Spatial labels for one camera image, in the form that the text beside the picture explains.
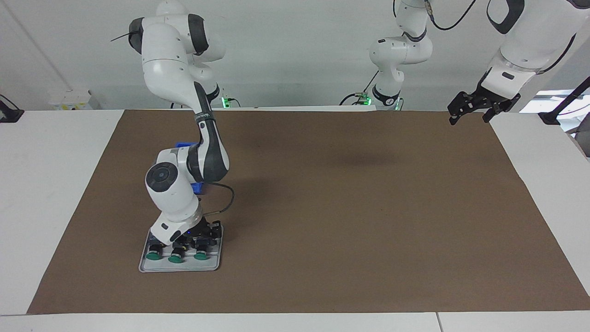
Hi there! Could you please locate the brown table mat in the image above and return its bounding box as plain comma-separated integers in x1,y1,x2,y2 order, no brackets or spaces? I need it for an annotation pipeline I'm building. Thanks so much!
28,109,590,314

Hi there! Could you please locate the dark grey chair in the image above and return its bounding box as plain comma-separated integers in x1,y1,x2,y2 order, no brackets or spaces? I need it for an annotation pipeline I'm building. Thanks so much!
566,125,590,157

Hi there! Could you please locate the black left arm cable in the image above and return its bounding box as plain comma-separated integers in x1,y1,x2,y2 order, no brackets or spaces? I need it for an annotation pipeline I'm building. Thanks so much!
426,0,578,73

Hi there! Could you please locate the black camera stand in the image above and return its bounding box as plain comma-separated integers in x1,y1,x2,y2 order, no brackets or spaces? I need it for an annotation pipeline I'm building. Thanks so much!
538,76,590,125

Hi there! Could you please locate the grey metal tray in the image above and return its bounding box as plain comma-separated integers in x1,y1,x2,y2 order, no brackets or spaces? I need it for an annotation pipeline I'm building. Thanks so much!
139,224,224,273

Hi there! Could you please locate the white box with yellow label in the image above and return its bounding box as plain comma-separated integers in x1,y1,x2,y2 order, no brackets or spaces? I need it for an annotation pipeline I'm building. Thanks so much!
48,90,94,111

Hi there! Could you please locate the blue plastic bin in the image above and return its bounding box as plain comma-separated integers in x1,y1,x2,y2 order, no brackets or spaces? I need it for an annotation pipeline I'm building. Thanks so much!
174,142,205,195

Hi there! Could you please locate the black base cable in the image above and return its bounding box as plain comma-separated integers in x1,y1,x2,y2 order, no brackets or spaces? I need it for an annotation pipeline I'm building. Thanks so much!
340,71,381,106

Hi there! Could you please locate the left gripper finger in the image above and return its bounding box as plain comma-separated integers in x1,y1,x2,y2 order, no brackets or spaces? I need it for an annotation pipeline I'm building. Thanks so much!
448,91,480,126
482,99,510,123

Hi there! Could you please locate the black clamp mount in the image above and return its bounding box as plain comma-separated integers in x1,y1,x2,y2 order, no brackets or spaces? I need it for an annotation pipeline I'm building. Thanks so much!
0,95,24,123

